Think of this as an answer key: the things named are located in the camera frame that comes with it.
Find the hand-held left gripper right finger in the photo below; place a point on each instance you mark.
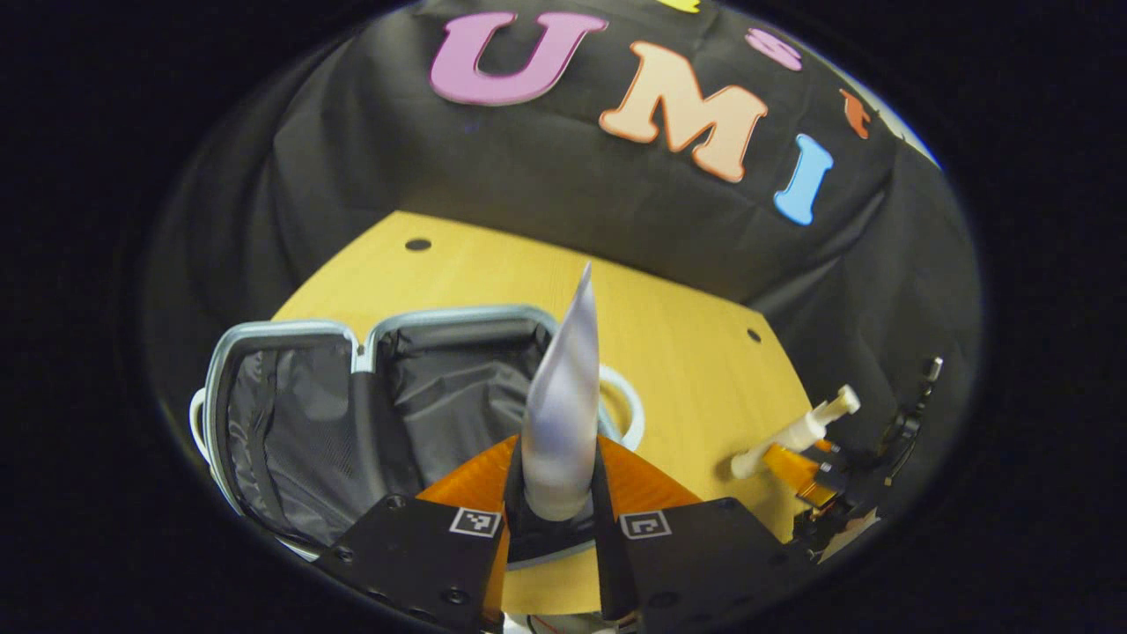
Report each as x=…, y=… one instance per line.
x=696, y=563

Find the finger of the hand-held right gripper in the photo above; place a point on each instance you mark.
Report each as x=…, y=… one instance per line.
x=792, y=467

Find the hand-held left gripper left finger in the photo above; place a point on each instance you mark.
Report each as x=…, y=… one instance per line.
x=423, y=563

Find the white pump bottle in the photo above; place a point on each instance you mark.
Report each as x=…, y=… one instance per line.
x=797, y=433

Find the light blue suitcase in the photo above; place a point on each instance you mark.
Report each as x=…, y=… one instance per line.
x=290, y=423

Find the white cone-shaped tube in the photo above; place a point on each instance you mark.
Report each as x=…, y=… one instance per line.
x=563, y=423

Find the black backdrop cloth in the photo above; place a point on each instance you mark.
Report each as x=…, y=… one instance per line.
x=528, y=167

